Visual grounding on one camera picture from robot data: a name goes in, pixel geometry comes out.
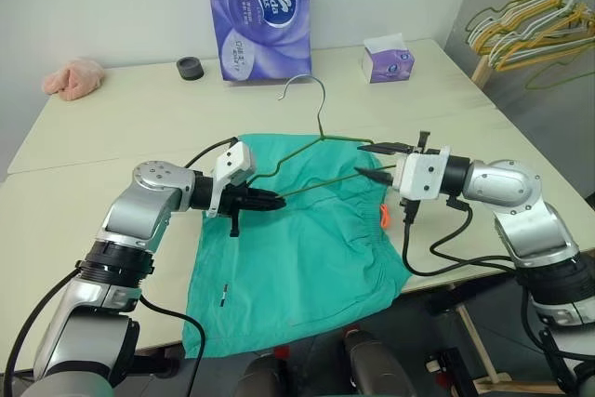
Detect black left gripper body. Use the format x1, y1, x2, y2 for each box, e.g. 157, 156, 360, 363
217, 184, 251, 238

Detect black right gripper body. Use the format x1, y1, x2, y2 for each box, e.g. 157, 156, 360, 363
390, 130, 431, 224

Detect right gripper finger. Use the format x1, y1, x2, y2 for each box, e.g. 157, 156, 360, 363
354, 165, 397, 187
356, 141, 414, 155

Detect green shorts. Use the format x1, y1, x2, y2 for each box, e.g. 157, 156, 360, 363
184, 132, 415, 361

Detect small purple tissue box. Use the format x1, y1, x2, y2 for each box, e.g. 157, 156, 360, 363
361, 33, 417, 86

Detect hangers on wooden rack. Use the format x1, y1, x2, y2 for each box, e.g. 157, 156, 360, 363
471, 0, 595, 89

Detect black tape roll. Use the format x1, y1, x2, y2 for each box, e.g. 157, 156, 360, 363
177, 56, 206, 82

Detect dark rounded shape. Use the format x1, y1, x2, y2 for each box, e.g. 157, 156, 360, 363
231, 352, 298, 397
341, 329, 410, 397

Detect purple Vinda tissue pack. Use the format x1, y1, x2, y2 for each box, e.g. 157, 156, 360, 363
202, 0, 313, 85

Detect wooden stand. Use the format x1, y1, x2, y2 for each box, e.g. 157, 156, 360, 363
455, 301, 517, 389

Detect pink cloth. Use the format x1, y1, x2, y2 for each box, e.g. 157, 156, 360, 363
42, 56, 106, 102

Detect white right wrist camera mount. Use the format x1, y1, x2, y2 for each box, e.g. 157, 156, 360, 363
394, 145, 452, 201

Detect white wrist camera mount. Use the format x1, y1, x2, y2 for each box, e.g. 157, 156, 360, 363
207, 143, 257, 219
394, 145, 452, 201

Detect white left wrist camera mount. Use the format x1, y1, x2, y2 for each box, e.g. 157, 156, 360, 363
207, 143, 257, 219

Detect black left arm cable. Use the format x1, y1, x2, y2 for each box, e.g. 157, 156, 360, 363
137, 135, 241, 397

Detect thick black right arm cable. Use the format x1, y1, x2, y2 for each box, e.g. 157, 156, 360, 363
400, 210, 517, 276

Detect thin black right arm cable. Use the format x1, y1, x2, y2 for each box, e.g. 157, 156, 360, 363
430, 196, 520, 273

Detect light green wire hanger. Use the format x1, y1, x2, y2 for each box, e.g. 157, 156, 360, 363
526, 33, 595, 91

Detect white wire hanger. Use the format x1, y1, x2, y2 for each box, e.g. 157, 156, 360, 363
469, 0, 595, 73

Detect olive wire hanger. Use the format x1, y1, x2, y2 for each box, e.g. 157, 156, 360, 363
465, 0, 566, 45

